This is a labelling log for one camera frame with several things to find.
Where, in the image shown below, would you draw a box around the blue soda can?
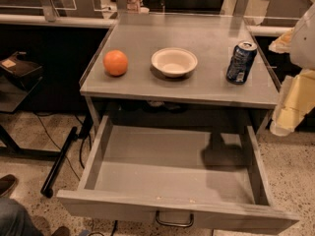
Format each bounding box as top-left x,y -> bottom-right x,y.
225,41 -> 257,85

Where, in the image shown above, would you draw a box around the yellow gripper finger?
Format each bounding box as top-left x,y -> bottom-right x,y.
270,69 -> 315,137
269,29 -> 293,54

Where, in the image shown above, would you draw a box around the grey open top drawer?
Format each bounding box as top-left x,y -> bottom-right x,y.
57,117 -> 299,235

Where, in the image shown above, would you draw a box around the black floor cable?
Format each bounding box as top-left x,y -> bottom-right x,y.
32,112 -> 94,182

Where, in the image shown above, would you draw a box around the grey cabinet table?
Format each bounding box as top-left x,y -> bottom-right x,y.
81,13 -> 279,132

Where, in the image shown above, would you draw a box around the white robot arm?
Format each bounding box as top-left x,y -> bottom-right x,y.
269,4 -> 315,137

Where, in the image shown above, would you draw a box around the orange fruit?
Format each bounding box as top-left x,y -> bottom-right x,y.
103,50 -> 128,77

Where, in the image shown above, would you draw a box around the black metal bar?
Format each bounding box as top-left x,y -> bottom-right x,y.
40,127 -> 77,199

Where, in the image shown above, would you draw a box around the person's jeans leg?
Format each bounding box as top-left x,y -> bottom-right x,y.
0,198 -> 43,236

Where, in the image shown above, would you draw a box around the black box on shelf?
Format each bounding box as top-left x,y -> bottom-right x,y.
0,51 -> 43,90

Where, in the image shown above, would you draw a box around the white bowl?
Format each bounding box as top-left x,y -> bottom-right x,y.
151,47 -> 198,78

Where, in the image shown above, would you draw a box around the person's shoe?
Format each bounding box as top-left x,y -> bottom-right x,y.
0,174 -> 18,197

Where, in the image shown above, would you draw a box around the black drawer handle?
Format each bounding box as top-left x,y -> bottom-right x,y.
156,210 -> 194,228

